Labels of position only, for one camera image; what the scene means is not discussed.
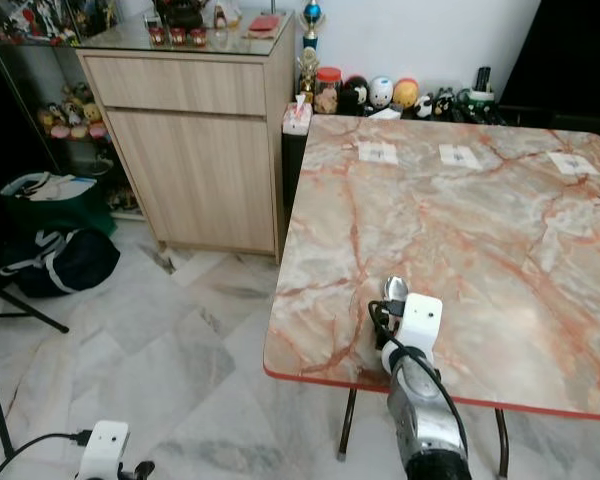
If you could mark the silver metal spoon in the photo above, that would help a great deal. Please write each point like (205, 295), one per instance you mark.
(396, 288)

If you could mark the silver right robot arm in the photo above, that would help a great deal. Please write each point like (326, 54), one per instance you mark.
(425, 422)

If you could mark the dark table leg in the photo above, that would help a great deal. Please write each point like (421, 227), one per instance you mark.
(347, 422)
(502, 440)

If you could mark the white paper label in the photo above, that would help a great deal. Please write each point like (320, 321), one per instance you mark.
(378, 152)
(461, 156)
(574, 163)

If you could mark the black box under tissue box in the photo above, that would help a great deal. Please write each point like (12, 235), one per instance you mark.
(291, 172)

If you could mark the black bag with white stripes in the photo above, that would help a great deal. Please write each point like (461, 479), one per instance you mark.
(70, 265)

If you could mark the pink tissue box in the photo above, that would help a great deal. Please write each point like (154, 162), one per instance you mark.
(297, 118)

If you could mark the orange round toy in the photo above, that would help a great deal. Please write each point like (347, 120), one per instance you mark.
(405, 92)

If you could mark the white round toy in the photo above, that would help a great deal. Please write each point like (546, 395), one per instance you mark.
(381, 91)

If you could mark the black round toy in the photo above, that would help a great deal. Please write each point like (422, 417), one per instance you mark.
(355, 93)

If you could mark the jar with red lid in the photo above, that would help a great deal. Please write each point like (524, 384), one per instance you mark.
(328, 93)

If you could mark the light wooden cabinet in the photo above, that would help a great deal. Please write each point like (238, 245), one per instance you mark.
(190, 150)

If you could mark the gold trophy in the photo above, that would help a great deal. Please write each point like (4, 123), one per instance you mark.
(308, 70)

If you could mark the green bag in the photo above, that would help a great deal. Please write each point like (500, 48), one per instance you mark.
(60, 208)

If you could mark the blue trophy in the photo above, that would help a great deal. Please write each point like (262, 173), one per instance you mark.
(312, 13)

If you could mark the red flat box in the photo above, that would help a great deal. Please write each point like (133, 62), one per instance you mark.
(265, 23)

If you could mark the glass display cabinet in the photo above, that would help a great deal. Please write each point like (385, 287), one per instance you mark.
(55, 110)

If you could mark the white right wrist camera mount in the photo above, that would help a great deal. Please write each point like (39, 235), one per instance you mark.
(420, 318)

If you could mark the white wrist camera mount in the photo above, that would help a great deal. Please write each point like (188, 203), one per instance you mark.
(104, 446)
(420, 318)

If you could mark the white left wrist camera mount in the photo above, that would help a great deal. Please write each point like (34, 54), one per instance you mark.
(104, 446)

